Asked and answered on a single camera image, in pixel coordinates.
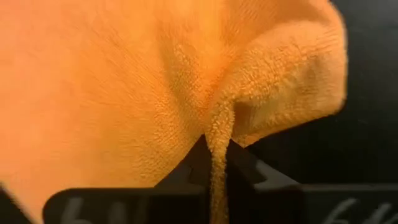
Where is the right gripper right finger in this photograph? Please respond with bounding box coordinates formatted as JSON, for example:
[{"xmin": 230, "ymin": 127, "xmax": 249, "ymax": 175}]
[{"xmin": 226, "ymin": 138, "xmax": 398, "ymax": 224}]

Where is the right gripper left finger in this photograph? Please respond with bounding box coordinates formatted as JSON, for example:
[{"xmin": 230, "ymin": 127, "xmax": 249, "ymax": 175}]
[{"xmin": 42, "ymin": 134, "xmax": 213, "ymax": 224}]

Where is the orange microfiber towel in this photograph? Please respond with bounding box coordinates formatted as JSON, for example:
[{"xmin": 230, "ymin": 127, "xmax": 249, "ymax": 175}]
[{"xmin": 0, "ymin": 0, "xmax": 348, "ymax": 224}]

